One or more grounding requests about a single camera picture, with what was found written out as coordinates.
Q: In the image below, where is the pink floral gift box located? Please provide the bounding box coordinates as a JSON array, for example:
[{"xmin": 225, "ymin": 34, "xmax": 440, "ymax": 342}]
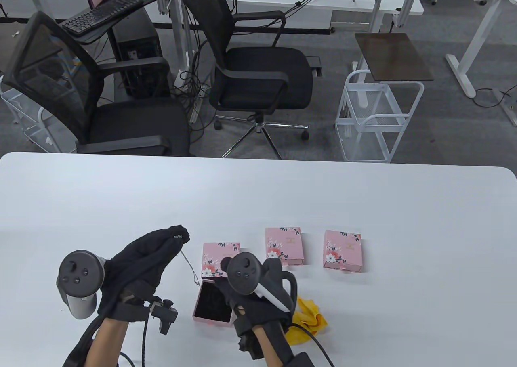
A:
[{"xmin": 201, "ymin": 243, "xmax": 241, "ymax": 279}]

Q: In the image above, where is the grey hand controller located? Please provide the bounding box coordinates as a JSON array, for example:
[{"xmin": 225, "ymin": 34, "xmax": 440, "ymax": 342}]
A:
[
  {"xmin": 226, "ymin": 253, "xmax": 298, "ymax": 313},
  {"xmin": 57, "ymin": 250, "xmax": 106, "ymax": 320}
]

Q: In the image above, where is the silver chain necklace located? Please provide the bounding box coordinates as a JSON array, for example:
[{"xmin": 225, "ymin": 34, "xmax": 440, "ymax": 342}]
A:
[{"xmin": 180, "ymin": 249, "xmax": 202, "ymax": 285}]

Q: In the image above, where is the white desk foot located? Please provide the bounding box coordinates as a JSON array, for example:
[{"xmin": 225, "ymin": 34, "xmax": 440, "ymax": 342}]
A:
[{"xmin": 492, "ymin": 88, "xmax": 517, "ymax": 126}]

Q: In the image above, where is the black keyboard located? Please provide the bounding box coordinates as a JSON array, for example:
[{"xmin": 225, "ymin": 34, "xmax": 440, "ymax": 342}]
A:
[{"xmin": 61, "ymin": 0, "xmax": 145, "ymax": 36}]

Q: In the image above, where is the pink tray black lining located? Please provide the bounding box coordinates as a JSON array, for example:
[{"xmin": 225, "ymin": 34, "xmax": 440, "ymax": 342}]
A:
[{"xmin": 192, "ymin": 280, "xmax": 235, "ymax": 328}]

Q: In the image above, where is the pink floral box sleeve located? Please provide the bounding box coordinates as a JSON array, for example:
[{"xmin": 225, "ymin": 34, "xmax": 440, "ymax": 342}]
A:
[{"xmin": 323, "ymin": 230, "xmax": 363, "ymax": 273}]

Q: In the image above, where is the black chair chrome base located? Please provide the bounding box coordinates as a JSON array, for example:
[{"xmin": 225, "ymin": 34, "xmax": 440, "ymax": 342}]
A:
[{"xmin": 181, "ymin": 0, "xmax": 315, "ymax": 160}]

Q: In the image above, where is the white wire cart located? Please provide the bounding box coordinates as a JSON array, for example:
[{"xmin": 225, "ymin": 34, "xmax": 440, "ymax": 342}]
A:
[
  {"xmin": 0, "ymin": 76, "xmax": 61, "ymax": 153},
  {"xmin": 334, "ymin": 70, "xmax": 425, "ymax": 164}
]

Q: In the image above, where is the black mesh office chair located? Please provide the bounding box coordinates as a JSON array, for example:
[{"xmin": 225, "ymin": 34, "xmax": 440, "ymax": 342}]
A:
[{"xmin": 2, "ymin": 11, "xmax": 193, "ymax": 157}]

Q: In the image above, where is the tangle of black cables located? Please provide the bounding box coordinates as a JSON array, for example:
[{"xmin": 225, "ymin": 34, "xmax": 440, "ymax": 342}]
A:
[{"xmin": 174, "ymin": 28, "xmax": 214, "ymax": 141}]

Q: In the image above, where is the person's right forearm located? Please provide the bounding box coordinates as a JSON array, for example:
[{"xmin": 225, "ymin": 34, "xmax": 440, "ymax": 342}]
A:
[{"xmin": 252, "ymin": 325, "xmax": 283, "ymax": 367}]

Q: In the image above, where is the person's left forearm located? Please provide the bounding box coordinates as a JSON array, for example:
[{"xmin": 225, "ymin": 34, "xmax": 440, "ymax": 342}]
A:
[{"xmin": 83, "ymin": 319, "xmax": 130, "ymax": 367}]

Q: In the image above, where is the black glove cable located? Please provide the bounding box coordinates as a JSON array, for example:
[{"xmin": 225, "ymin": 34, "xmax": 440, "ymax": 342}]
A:
[
  {"xmin": 291, "ymin": 323, "xmax": 335, "ymax": 367},
  {"xmin": 119, "ymin": 317, "xmax": 150, "ymax": 367}
]

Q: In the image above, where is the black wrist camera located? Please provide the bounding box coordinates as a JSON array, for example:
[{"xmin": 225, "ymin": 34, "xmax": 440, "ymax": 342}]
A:
[
  {"xmin": 236, "ymin": 317, "xmax": 263, "ymax": 360},
  {"xmin": 149, "ymin": 298, "xmax": 179, "ymax": 335}
]

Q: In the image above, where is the person's left hand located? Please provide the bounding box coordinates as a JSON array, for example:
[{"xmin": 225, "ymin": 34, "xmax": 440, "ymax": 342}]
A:
[{"xmin": 97, "ymin": 225, "xmax": 190, "ymax": 323}]

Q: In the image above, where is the black computer tower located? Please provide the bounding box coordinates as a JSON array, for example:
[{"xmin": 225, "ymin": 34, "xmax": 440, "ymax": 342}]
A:
[{"xmin": 111, "ymin": 8, "xmax": 172, "ymax": 99}]

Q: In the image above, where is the dark brown wooden board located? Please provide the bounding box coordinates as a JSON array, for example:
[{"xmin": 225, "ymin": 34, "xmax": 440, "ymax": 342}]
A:
[{"xmin": 355, "ymin": 33, "xmax": 435, "ymax": 82}]

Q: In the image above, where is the yellow cleaning cloth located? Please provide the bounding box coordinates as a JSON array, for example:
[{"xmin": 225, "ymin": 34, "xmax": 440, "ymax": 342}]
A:
[{"xmin": 285, "ymin": 296, "xmax": 328, "ymax": 346}]

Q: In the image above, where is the black labelled forearm box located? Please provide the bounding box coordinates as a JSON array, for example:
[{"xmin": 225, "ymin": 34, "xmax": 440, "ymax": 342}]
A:
[{"xmin": 289, "ymin": 352, "xmax": 315, "ymax": 367}]

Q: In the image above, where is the person's right hand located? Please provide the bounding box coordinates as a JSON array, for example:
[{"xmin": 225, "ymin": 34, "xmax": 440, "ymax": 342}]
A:
[{"xmin": 214, "ymin": 256, "xmax": 291, "ymax": 336}]

